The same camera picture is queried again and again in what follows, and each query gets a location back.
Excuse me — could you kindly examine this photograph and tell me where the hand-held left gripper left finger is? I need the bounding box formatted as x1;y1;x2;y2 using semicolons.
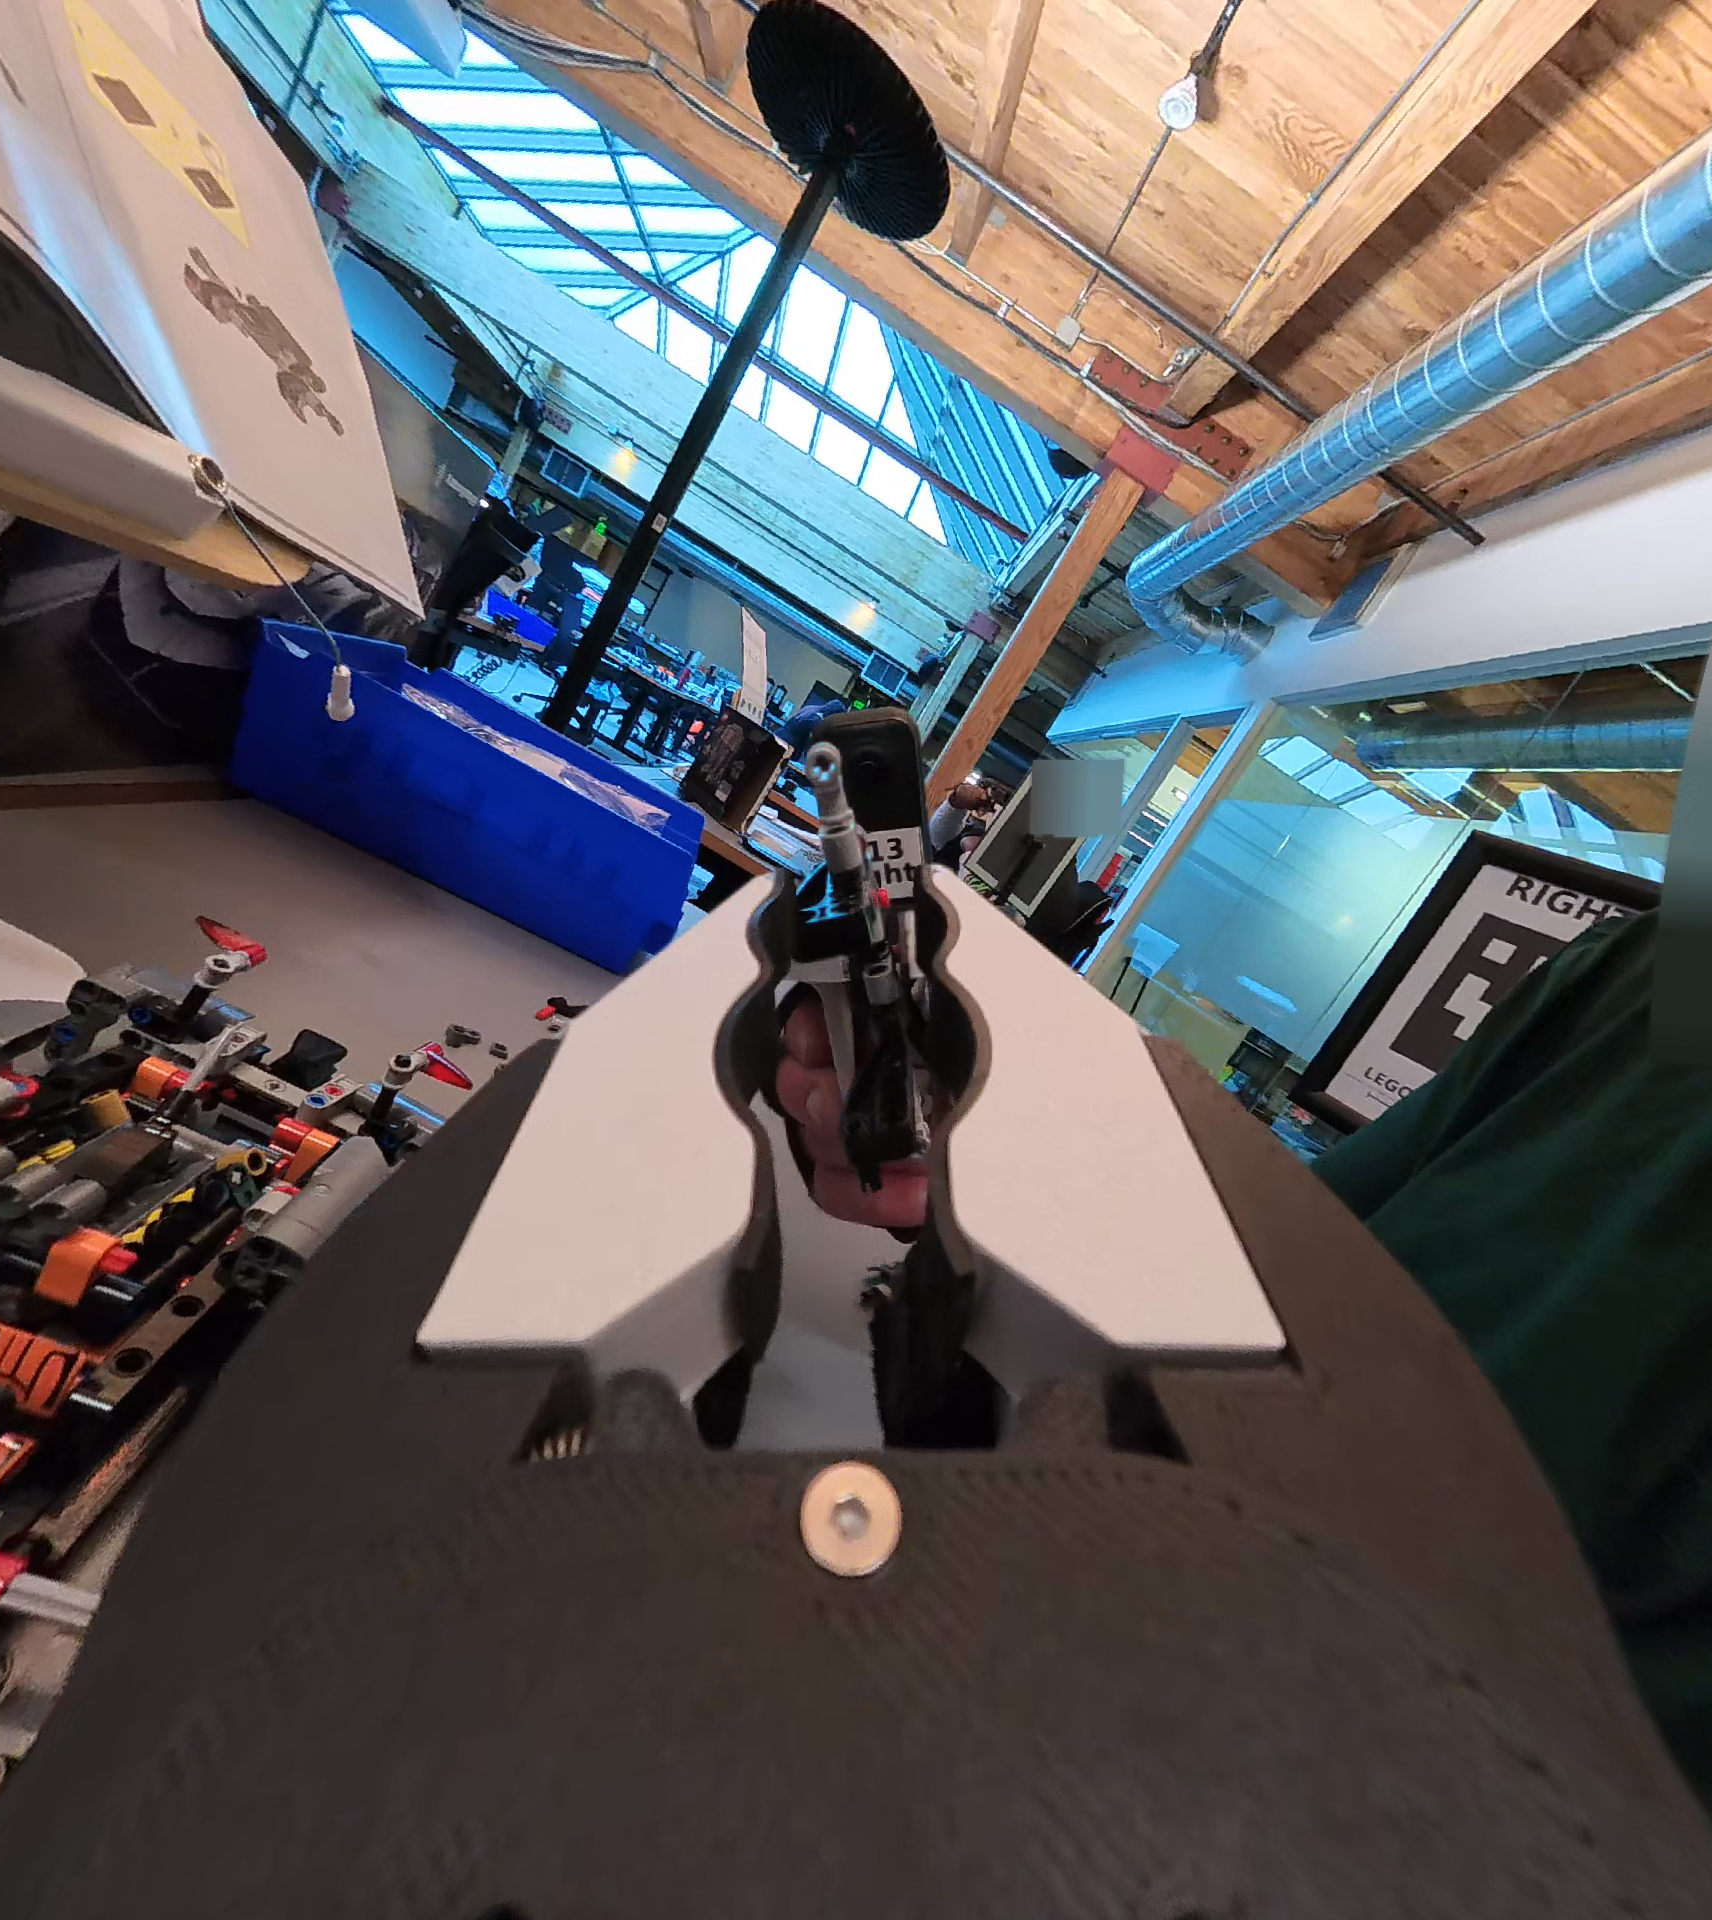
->
415;869;798;1452

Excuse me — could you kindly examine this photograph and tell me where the white ceiling projector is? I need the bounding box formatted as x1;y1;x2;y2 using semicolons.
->
343;0;473;79

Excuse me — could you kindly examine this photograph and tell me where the black white lego frame subassembly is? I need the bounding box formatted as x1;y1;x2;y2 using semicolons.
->
789;742;945;1198

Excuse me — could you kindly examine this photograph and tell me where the page holder cord white tip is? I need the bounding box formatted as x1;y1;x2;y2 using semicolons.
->
192;453;359;725

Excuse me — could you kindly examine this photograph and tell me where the large silver spiral duct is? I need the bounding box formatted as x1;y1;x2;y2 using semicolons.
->
1122;42;1712;665

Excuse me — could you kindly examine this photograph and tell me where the person's right hand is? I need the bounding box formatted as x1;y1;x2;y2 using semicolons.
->
773;995;939;1235

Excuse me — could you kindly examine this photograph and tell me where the lego instruction booklet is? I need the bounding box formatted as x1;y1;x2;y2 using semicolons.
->
0;0;427;620

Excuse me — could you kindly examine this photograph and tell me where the framed marker poster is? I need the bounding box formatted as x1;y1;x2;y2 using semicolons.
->
1294;828;1664;1137

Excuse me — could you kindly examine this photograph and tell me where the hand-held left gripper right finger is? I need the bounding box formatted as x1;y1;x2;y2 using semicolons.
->
878;865;1294;1452

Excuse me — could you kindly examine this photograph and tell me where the grey black lego car model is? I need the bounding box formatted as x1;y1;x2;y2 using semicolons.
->
0;911;478;1819

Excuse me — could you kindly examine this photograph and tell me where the wooden post with red bracket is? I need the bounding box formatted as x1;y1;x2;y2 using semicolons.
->
928;423;1185;807

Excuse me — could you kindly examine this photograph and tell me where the blue plastic bin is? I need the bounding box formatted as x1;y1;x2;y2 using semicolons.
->
226;615;711;978

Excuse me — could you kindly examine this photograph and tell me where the black pole with round disc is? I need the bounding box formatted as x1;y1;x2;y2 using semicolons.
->
540;0;955;739

